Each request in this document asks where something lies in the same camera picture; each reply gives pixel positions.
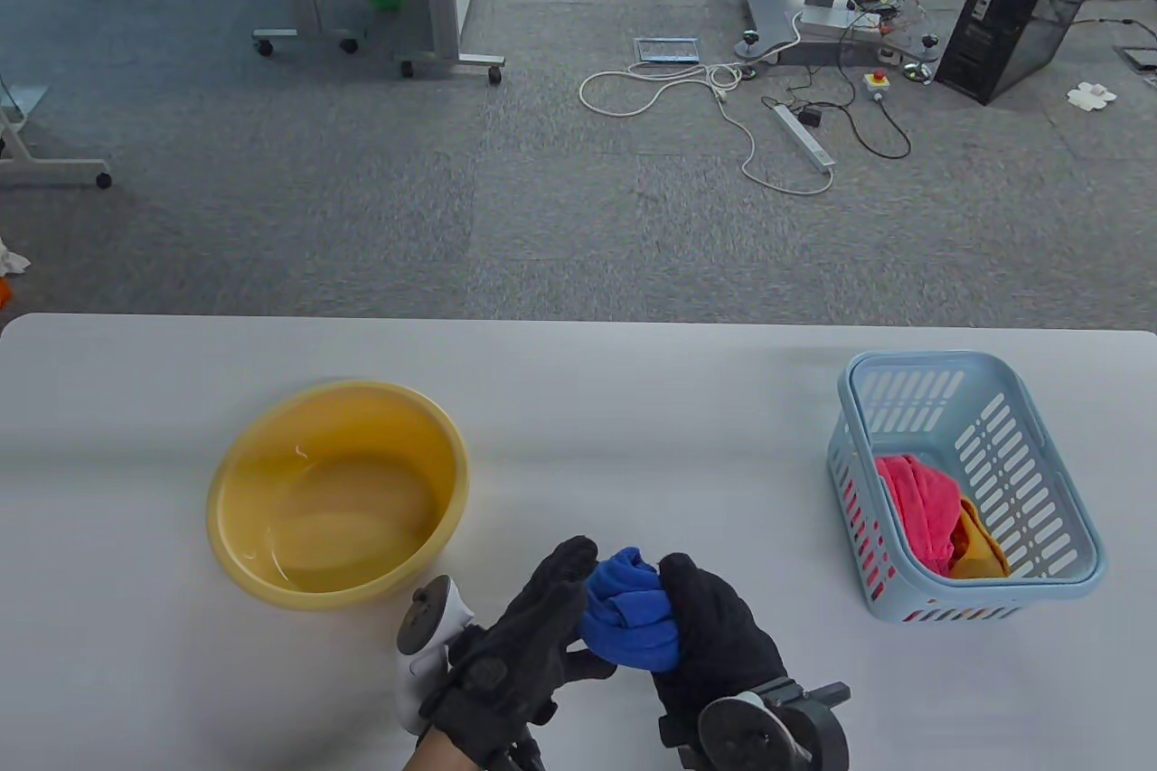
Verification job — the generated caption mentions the person's left forearm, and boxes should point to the person's left forearm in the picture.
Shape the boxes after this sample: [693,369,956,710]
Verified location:
[402,730,473,771]

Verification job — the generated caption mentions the black computer tower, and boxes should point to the black computer tower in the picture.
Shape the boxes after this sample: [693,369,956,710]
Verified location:
[934,0,1122,106]

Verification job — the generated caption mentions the blue square towel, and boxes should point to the blue square towel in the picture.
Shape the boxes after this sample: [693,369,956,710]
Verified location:
[578,547,683,674]

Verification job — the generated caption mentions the person's left hand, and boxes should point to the person's left hand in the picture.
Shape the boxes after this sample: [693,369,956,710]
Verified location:
[420,536,620,767]

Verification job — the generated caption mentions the silver floor outlet box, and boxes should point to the silver floor outlet box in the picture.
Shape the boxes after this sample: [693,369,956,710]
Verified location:
[633,36,701,67]

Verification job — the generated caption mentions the yellow square towel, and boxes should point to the yellow square towel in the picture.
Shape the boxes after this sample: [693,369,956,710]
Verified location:
[947,497,1011,580]

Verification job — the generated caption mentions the light blue plastic basket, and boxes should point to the light blue plastic basket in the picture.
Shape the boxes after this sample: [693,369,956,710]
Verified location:
[827,350,1107,624]

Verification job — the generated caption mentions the black cable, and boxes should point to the black cable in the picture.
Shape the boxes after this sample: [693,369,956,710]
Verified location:
[759,71,914,160]

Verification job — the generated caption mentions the grey wheeled table foot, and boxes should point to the grey wheeled table foot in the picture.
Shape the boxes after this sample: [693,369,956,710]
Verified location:
[0,75,114,190]

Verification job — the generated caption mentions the white power strip with cable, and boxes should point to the white power strip with cable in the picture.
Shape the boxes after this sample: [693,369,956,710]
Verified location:
[578,10,837,196]

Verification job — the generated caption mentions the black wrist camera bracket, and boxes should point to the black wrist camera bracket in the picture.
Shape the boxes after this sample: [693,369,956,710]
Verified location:
[658,677,853,749]
[502,721,550,771]

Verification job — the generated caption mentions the pink square towel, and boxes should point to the pink square towel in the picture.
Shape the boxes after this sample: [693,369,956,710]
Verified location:
[841,455,964,600]

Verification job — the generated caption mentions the yellow plastic basin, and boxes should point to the yellow plastic basin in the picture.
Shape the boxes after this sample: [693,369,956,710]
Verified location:
[206,381,470,611]

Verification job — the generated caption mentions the person's right hand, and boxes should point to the person's right hand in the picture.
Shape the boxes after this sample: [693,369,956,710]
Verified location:
[653,552,789,722]

